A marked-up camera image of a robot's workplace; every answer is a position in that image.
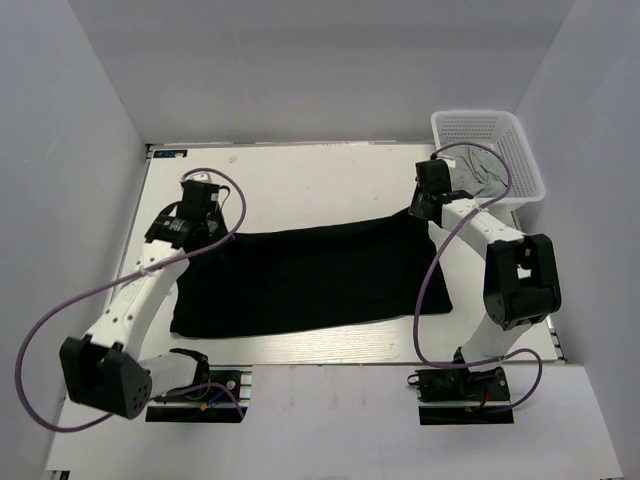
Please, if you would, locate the black t shirt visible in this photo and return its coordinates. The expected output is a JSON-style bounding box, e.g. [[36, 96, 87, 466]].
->
[[170, 210, 452, 339]]

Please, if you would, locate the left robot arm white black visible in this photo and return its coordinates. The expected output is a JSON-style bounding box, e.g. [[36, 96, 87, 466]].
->
[[59, 199, 227, 419]]

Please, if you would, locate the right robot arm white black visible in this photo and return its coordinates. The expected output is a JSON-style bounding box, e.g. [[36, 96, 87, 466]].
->
[[409, 187, 562, 372]]

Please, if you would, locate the grey t shirt in basket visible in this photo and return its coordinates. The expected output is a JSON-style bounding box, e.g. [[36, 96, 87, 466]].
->
[[444, 146, 508, 198]]

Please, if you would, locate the blue label sticker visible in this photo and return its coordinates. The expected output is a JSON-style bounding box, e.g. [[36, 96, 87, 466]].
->
[[153, 149, 188, 159]]

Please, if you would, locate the white plastic basket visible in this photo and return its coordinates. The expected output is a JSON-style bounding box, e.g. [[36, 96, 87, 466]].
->
[[431, 110, 546, 210]]

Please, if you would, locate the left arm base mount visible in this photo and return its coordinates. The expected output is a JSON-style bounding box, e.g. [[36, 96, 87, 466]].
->
[[145, 366, 252, 424]]

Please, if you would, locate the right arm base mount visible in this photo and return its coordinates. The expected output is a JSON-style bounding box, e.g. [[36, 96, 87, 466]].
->
[[407, 367, 514, 426]]

